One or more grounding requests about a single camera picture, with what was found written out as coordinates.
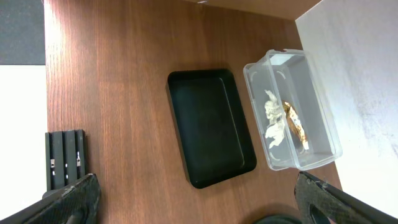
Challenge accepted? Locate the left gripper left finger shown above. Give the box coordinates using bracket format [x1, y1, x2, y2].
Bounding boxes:
[1, 174, 101, 223]

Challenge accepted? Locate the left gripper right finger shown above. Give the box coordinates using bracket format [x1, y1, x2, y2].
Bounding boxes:
[294, 171, 397, 224]

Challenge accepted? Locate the gold snack wrapper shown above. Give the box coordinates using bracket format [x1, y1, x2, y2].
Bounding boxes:
[282, 101, 309, 154]

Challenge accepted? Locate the white tissue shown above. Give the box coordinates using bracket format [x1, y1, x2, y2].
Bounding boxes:
[264, 90, 285, 148]

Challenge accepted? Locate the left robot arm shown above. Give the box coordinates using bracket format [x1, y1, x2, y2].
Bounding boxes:
[2, 171, 397, 224]

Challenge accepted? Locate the clear plastic waste bin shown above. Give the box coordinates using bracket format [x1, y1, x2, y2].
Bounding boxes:
[243, 49, 343, 170]

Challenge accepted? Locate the black rectangular tray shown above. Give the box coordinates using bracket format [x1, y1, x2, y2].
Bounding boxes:
[167, 69, 257, 189]

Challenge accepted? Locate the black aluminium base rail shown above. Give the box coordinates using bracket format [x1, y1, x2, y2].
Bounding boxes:
[42, 129, 88, 198]

